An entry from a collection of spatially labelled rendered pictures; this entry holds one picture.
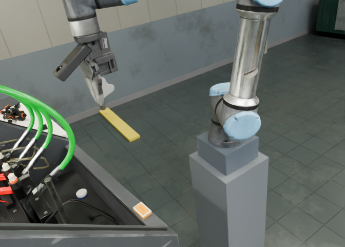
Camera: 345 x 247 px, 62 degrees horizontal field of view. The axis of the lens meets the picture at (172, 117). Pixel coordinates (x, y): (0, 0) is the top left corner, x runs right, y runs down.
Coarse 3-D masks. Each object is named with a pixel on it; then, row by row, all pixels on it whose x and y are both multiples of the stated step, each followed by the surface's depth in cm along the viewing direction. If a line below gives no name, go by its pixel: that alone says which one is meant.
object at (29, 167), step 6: (48, 120) 85; (48, 126) 86; (48, 132) 87; (48, 138) 87; (48, 144) 88; (42, 150) 87; (36, 156) 86; (30, 162) 86; (36, 162) 87; (30, 168) 86; (24, 174) 85
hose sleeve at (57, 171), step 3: (54, 168) 69; (57, 168) 69; (54, 171) 69; (57, 171) 69; (60, 171) 69; (51, 174) 69; (54, 174) 69; (57, 174) 69; (39, 186) 70; (42, 186) 69; (45, 186) 70; (39, 189) 70; (42, 189) 70
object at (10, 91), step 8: (0, 88) 57; (8, 88) 58; (16, 96) 58; (24, 96) 59; (40, 104) 61; (48, 112) 62; (56, 112) 63; (64, 120) 64; (64, 128) 65; (72, 136) 66; (72, 144) 67; (72, 152) 68; (64, 160) 68
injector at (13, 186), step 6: (18, 180) 76; (12, 186) 76; (18, 186) 76; (30, 186) 80; (18, 192) 77; (24, 192) 78; (30, 192) 80; (18, 198) 78; (24, 198) 79; (24, 204) 80; (30, 204) 81; (30, 210) 81; (30, 216) 82; (36, 222) 84
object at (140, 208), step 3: (141, 204) 82; (135, 207) 81; (138, 207) 81; (141, 207) 81; (144, 207) 81; (138, 210) 80; (141, 210) 80; (144, 210) 80; (147, 210) 80; (141, 213) 79; (144, 213) 79; (150, 213) 80; (147, 216) 79
